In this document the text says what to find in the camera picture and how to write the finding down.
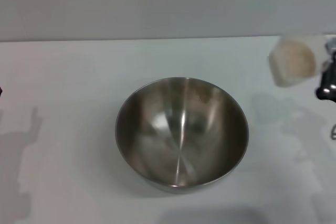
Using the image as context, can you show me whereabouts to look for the clear plastic measuring cup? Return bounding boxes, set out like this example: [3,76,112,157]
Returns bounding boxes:
[268,33,327,88]

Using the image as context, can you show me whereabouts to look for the white rice grains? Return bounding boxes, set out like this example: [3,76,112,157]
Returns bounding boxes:
[278,40,317,79]

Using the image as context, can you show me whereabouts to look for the stainless steel mixing bowl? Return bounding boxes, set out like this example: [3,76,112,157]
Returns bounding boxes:
[114,77,249,195]

